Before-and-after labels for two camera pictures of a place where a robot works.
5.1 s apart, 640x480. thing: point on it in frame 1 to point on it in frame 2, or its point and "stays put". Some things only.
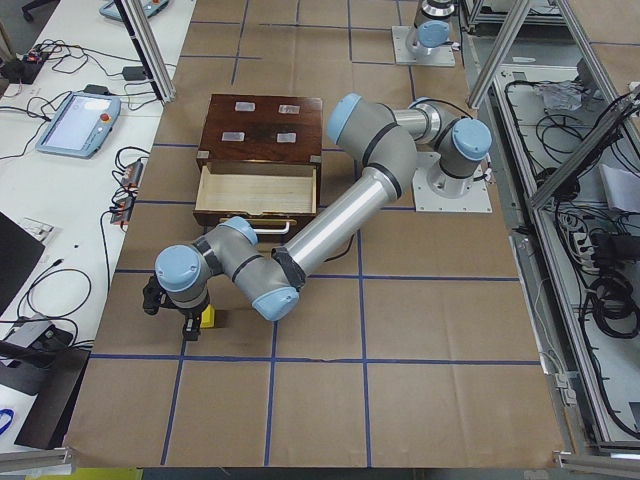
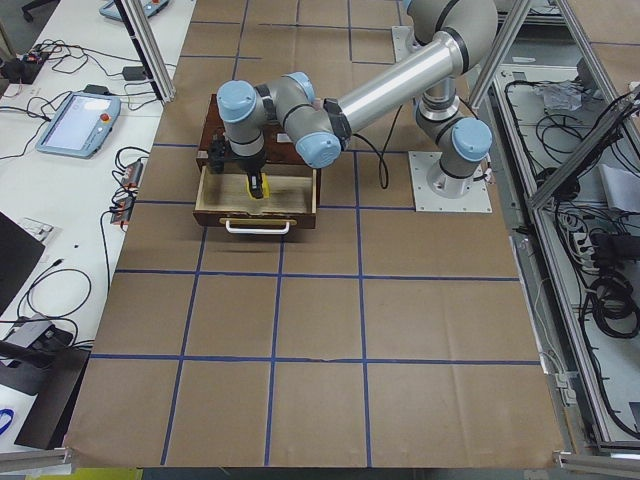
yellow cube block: x=208 y=317 to x=266 y=193
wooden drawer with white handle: x=271 y=196 stays put
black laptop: x=20 y=253 stays put
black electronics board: x=23 y=70 stays put
